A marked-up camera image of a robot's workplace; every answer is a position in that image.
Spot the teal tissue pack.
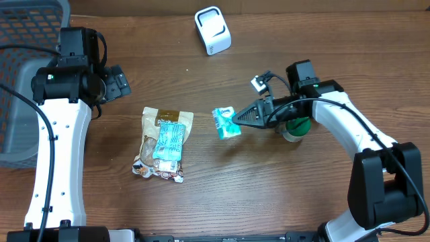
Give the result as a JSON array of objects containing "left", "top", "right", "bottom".
[{"left": 212, "top": 106, "right": 241, "bottom": 140}]

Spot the green lidded jar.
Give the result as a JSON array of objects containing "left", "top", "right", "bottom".
[{"left": 275, "top": 117, "right": 312, "bottom": 143}]

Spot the teal wafer packet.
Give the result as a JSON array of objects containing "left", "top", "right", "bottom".
[{"left": 153, "top": 122, "right": 185, "bottom": 161}]

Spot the brown snack bag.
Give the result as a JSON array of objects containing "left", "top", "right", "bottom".
[{"left": 132, "top": 107, "right": 194, "bottom": 183}]

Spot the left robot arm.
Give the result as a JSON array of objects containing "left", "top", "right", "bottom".
[{"left": 7, "top": 27, "right": 139, "bottom": 242}]

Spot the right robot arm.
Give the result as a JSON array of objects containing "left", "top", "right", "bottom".
[{"left": 232, "top": 60, "right": 429, "bottom": 241}]

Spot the white barcode scanner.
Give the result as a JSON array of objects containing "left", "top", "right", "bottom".
[{"left": 194, "top": 6, "right": 232, "bottom": 56}]

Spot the grey plastic shopping basket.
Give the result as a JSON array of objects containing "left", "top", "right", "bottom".
[{"left": 0, "top": 0, "right": 72, "bottom": 169}]

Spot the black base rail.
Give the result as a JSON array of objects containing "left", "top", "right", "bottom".
[{"left": 135, "top": 231, "right": 328, "bottom": 242}]

